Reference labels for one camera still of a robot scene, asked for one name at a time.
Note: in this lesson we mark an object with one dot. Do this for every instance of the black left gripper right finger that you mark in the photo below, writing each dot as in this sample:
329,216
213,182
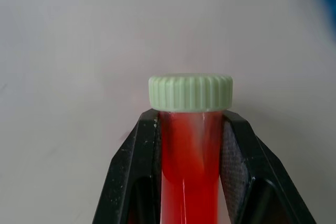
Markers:
245,161

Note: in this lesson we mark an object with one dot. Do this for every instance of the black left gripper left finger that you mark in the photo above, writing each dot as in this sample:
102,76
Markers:
130,161

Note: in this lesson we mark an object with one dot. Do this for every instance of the red test tube green cap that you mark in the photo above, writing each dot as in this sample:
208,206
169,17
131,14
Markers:
189,155

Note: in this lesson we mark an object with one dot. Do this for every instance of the blue test tube rack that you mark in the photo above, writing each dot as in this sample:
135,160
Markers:
330,3

